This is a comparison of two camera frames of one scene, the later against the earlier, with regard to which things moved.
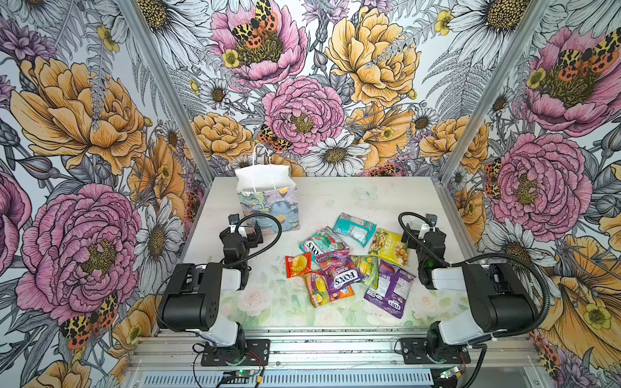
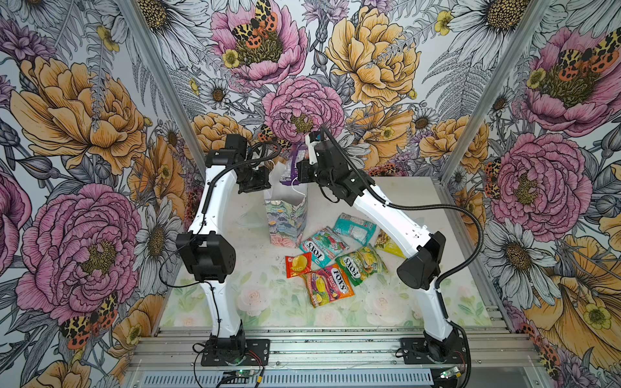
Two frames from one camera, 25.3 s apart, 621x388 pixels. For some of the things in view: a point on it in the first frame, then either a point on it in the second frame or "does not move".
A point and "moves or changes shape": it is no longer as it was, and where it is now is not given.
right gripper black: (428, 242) → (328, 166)
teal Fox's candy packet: (356, 228) does not move
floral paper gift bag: (268, 189) moves or changes shape
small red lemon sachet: (298, 265) does not move
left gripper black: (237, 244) → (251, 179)
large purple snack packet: (394, 286) → (297, 152)
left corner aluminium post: (191, 138) does not move
